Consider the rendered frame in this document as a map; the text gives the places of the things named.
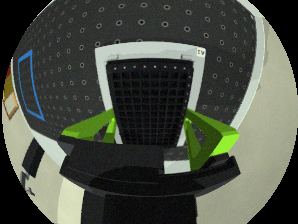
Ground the blue tape outline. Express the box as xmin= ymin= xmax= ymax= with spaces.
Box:
xmin=18 ymin=49 xmax=45 ymax=121

